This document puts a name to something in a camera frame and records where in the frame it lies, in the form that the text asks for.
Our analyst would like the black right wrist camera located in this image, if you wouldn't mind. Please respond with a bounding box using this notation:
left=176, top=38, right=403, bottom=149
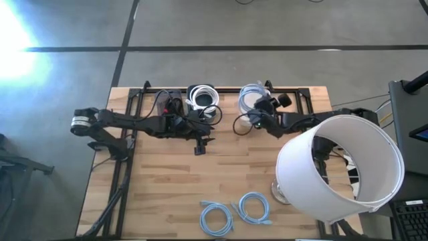
left=253, top=97, right=279, bottom=114

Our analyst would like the black left wrist camera cable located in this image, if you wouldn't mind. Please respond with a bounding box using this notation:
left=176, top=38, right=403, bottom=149
left=197, top=104, right=224, bottom=127

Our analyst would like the black floor stand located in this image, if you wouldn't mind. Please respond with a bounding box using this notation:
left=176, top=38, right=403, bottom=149
left=0, top=133, right=55, bottom=241

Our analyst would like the light blue HDMI cable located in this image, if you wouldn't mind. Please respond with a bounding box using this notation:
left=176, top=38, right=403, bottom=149
left=230, top=191, right=273, bottom=226
left=199, top=200, right=235, bottom=238
left=238, top=81, right=270, bottom=114

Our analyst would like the black aluminium rig frame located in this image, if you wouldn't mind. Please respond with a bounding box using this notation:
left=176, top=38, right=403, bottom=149
left=76, top=80, right=338, bottom=241

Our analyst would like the black HDMI cable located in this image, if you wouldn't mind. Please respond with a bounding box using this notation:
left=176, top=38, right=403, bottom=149
left=156, top=90, right=181, bottom=108
left=162, top=96, right=183, bottom=116

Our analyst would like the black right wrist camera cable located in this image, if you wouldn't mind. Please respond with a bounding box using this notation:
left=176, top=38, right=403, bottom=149
left=232, top=112, right=265, bottom=137

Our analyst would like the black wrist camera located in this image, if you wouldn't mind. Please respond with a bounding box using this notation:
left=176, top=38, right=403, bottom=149
left=165, top=112, right=188, bottom=133
left=253, top=97, right=279, bottom=114

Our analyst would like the white lamp shade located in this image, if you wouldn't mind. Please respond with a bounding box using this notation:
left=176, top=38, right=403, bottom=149
left=271, top=114, right=406, bottom=224

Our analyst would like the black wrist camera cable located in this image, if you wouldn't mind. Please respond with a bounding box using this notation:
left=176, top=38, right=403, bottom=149
left=197, top=104, right=224, bottom=127
left=232, top=112, right=265, bottom=137

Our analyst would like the grey cabinet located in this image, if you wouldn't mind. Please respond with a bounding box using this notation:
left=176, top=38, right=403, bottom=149
left=387, top=79, right=428, bottom=177

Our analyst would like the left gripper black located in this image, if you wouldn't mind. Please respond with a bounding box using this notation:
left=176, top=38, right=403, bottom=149
left=182, top=112, right=216, bottom=156

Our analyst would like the white plastic bin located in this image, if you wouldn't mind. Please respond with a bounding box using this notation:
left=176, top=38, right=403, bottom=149
left=237, top=82, right=271, bottom=127

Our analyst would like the cream white HDMI cable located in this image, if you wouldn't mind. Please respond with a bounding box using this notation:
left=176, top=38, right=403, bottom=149
left=188, top=84, right=220, bottom=114

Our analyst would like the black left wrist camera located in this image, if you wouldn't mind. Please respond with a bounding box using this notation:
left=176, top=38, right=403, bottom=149
left=165, top=112, right=188, bottom=133

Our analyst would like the black pole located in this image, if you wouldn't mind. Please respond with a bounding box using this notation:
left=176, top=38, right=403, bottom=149
left=402, top=69, right=428, bottom=95

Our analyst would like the tablet screen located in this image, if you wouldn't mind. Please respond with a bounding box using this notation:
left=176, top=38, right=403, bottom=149
left=408, top=123, right=428, bottom=143

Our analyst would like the clear plastic bin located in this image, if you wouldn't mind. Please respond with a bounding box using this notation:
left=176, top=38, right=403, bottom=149
left=154, top=88, right=185, bottom=117

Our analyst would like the dark grey plastic bin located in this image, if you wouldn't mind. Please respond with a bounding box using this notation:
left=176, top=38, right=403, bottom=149
left=186, top=83, right=221, bottom=118

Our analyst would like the black keyboard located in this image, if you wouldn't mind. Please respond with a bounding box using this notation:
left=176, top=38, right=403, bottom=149
left=389, top=199, right=428, bottom=241

